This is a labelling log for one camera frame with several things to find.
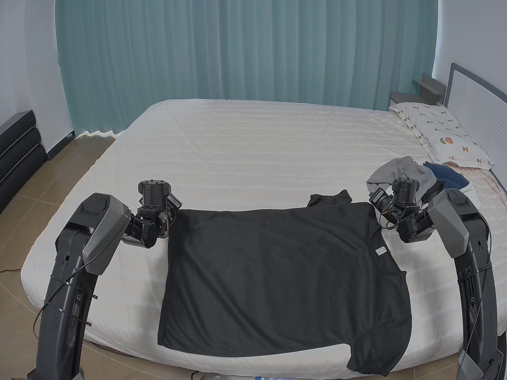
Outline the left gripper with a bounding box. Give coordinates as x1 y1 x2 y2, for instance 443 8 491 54
156 193 184 232

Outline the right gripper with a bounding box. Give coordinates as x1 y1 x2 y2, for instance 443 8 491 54
368 188 397 219

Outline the black T-shirt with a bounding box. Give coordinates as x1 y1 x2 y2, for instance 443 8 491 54
157 189 413 375

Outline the pile of clothes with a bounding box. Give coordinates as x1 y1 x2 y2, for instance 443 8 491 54
366 156 483 209

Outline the bed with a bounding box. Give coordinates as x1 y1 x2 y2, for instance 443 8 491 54
21 63 507 379

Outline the white printed pillow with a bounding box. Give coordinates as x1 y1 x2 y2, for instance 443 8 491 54
388 101 494 170

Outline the grey bedside table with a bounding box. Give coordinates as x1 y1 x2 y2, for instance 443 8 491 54
390 74 447 108

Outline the blue-green curtain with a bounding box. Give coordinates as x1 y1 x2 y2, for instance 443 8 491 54
55 0 440 135

